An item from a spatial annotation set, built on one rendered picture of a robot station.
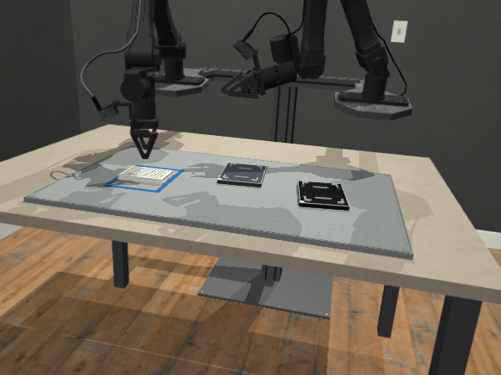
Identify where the white well plate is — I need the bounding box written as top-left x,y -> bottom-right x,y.
118,166 -> 174,185

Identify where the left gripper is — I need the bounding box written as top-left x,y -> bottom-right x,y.
221,42 -> 280,99

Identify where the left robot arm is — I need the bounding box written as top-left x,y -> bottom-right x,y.
233,0 -> 409,107

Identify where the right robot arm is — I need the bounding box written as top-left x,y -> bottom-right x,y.
121,0 -> 205,102

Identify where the blue tape outline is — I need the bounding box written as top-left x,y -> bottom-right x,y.
104,165 -> 184,193

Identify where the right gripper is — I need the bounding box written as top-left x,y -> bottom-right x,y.
102,97 -> 158,159

